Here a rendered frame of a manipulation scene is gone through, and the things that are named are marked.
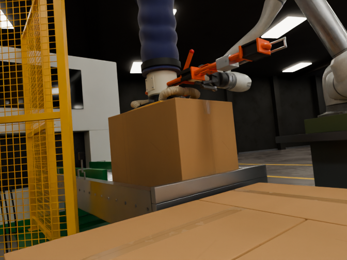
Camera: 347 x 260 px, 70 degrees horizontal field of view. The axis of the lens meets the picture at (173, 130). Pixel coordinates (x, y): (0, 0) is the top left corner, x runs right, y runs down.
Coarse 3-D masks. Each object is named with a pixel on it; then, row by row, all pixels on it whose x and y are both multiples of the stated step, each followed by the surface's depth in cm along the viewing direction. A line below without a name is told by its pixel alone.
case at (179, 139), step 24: (120, 120) 136; (144, 120) 120; (168, 120) 106; (192, 120) 108; (216, 120) 119; (120, 144) 137; (144, 144) 120; (168, 144) 107; (192, 144) 107; (216, 144) 117; (120, 168) 138; (144, 168) 121; (168, 168) 107; (192, 168) 105; (216, 168) 116
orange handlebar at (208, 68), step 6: (264, 42) 88; (270, 48) 90; (234, 54) 96; (240, 60) 100; (204, 66) 110; (210, 66) 107; (198, 72) 113; (204, 72) 111; (210, 72) 112; (180, 78) 123; (168, 84) 131; (180, 84) 131
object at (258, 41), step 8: (256, 40) 87; (264, 40) 89; (240, 48) 93; (248, 48) 91; (256, 48) 89; (264, 48) 89; (240, 56) 93; (248, 56) 91; (256, 56) 92; (264, 56) 93
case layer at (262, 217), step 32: (224, 192) 101; (256, 192) 95; (288, 192) 91; (320, 192) 86; (128, 224) 69; (160, 224) 67; (192, 224) 64; (224, 224) 62; (256, 224) 60; (288, 224) 58; (320, 224) 57; (32, 256) 53; (64, 256) 51; (96, 256) 50; (128, 256) 49; (160, 256) 47; (192, 256) 46; (224, 256) 45; (256, 256) 44; (288, 256) 43; (320, 256) 42
